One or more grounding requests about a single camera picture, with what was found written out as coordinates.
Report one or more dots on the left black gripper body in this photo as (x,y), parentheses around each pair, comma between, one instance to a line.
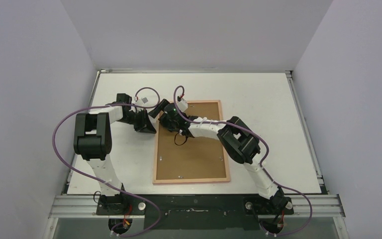
(136,119)

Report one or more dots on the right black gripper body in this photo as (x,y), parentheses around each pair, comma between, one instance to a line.
(161,112)

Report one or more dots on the brown cardboard backing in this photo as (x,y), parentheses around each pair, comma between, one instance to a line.
(197,158)

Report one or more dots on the pink picture frame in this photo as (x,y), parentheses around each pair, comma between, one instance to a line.
(155,158)

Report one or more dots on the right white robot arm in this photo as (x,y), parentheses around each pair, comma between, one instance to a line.
(236,138)

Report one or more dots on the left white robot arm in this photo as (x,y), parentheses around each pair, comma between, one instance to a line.
(93,142)

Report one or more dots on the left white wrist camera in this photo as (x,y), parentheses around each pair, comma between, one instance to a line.
(142,102)

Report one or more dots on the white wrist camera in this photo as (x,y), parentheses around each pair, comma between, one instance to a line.
(182,104)
(142,102)

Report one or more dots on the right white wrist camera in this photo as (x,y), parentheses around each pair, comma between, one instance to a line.
(182,104)

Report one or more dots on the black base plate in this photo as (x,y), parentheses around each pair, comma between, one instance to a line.
(196,212)

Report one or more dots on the aluminium rail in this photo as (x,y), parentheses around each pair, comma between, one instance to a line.
(84,206)

